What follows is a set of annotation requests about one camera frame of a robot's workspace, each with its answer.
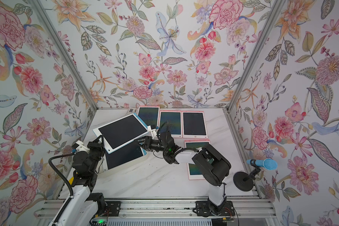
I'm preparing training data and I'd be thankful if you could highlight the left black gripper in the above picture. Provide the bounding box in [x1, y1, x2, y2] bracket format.
[86, 135, 107, 174]

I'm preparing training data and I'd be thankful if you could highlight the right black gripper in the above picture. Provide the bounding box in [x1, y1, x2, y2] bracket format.
[136, 137, 171, 154]

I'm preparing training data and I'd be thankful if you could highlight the blue writing tablet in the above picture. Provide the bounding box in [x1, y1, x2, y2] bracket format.
[103, 142, 147, 171]
[93, 113, 149, 154]

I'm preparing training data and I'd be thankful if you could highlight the pink writing tablet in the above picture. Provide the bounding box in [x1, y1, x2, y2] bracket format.
[159, 111, 182, 138]
[182, 111, 208, 139]
[137, 106, 160, 129]

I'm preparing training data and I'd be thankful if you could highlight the cream plastic storage box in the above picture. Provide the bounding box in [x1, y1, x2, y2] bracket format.
[97, 123, 147, 175]

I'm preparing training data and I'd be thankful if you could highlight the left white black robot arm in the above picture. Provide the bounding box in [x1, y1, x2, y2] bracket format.
[49, 139, 107, 226]

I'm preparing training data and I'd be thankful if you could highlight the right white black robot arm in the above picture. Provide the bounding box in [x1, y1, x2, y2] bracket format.
[134, 131, 236, 218]

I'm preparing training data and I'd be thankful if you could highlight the blue microphone on stand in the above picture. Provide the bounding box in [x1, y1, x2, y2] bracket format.
[233, 158, 278, 192]

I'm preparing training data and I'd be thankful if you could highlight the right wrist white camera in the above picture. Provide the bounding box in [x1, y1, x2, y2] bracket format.
[147, 126, 157, 139]

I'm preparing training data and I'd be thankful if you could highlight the wrist white camera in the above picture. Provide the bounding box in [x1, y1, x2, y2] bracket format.
[73, 140, 89, 152]
[147, 126, 157, 139]

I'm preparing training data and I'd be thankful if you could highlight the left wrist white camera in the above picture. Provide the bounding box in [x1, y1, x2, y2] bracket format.
[73, 140, 89, 152]

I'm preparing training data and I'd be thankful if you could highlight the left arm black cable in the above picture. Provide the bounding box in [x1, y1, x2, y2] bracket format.
[47, 152, 75, 198]

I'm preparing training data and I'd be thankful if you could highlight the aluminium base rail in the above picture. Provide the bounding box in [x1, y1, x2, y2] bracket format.
[33, 197, 277, 219]

